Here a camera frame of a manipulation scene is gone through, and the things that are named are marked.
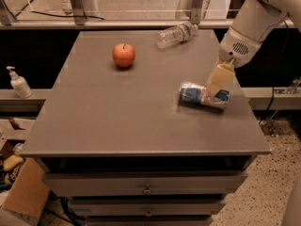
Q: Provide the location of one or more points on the white pump dispenser bottle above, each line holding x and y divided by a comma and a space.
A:
19, 84

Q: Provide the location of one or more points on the top drawer knob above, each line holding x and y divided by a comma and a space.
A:
146, 190

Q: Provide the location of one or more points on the clear plastic water bottle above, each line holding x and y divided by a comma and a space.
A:
175, 34

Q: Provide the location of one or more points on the red apple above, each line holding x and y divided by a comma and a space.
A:
123, 55

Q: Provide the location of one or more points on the cardboard box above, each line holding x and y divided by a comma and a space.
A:
23, 203

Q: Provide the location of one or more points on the grey drawer cabinet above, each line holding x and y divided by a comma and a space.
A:
104, 132

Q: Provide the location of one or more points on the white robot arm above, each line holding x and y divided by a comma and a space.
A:
251, 26

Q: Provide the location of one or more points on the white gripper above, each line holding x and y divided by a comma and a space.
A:
235, 48

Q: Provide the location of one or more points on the yellow item in box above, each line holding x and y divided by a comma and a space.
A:
11, 162

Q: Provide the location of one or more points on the blue silver redbull can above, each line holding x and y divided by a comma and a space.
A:
195, 94

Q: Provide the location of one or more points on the drawer knob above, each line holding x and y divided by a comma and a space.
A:
146, 190
148, 213

